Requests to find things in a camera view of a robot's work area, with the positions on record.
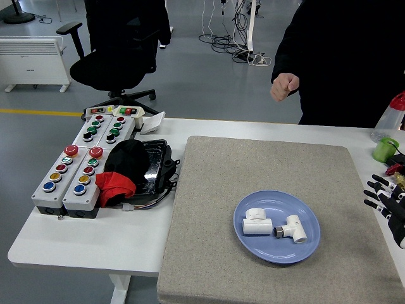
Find brass valve red handle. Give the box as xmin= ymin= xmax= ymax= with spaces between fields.
xmin=385 ymin=164 xmax=405 ymax=193

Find black floor cable bundle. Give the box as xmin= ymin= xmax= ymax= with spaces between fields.
xmin=198 ymin=0 xmax=256 ymax=63

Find four-button grey control box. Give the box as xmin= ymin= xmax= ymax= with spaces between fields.
xmin=98 ymin=115 xmax=137 ymax=149
xmin=72 ymin=113 xmax=113 ymax=149

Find white panel heater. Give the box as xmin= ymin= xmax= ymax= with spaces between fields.
xmin=0 ymin=35 xmax=72 ymax=93

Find white wall switch plate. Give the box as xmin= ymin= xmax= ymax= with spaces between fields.
xmin=139 ymin=111 xmax=166 ymax=136

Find black round stand base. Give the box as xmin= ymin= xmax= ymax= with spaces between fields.
xmin=3 ymin=0 xmax=36 ymax=25

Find black plastic tray device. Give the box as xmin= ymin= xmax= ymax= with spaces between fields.
xmin=126 ymin=139 xmax=182 ymax=203

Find five-button grey control box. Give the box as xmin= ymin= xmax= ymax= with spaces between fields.
xmin=62 ymin=146 xmax=110 ymax=220
xmin=30 ymin=144 xmax=89 ymax=219

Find person's right hand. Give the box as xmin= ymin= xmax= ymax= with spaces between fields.
xmin=270 ymin=72 xmax=300 ymax=103

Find black office chair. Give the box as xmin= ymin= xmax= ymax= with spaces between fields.
xmin=56 ymin=17 xmax=161 ymax=117

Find blue round plate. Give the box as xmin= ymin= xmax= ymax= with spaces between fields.
xmin=233 ymin=189 xmax=321 ymax=264

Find white table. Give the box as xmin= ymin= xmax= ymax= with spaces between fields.
xmin=7 ymin=117 xmax=405 ymax=278

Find white tee fitting metal nut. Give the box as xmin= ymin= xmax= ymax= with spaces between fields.
xmin=273 ymin=214 xmax=308 ymax=244

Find white plain tee pipe fitting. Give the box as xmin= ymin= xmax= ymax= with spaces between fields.
xmin=242 ymin=207 xmax=274 ymax=236

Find grey-brown mat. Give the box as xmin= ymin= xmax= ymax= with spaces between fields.
xmin=156 ymin=136 xmax=400 ymax=304

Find clear bottle red lid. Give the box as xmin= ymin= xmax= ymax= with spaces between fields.
xmin=370 ymin=91 xmax=405 ymax=144

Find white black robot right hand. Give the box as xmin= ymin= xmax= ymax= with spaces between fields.
xmin=363 ymin=174 xmax=405 ymax=250

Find person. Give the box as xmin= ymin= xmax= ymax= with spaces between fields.
xmin=270 ymin=0 xmax=405 ymax=129

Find white desk leg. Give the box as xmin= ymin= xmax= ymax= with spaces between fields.
xmin=246 ymin=0 xmax=257 ymax=52

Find small grey switch box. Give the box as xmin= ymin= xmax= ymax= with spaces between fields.
xmin=83 ymin=105 xmax=115 ymax=120

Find black and red cloth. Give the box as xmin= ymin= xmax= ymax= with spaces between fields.
xmin=95 ymin=139 xmax=151 ymax=209

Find black power adapter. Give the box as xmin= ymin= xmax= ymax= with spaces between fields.
xmin=383 ymin=153 xmax=405 ymax=167

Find white table leg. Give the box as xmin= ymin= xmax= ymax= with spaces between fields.
xmin=108 ymin=274 xmax=132 ymax=304

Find cream red-green switch box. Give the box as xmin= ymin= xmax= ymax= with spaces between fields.
xmin=112 ymin=104 xmax=145 ymax=129

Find coloured wire bundle with connector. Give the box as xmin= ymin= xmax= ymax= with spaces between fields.
xmin=121 ymin=186 xmax=175 ymax=212

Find green plastic cup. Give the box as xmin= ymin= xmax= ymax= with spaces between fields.
xmin=371 ymin=136 xmax=400 ymax=163

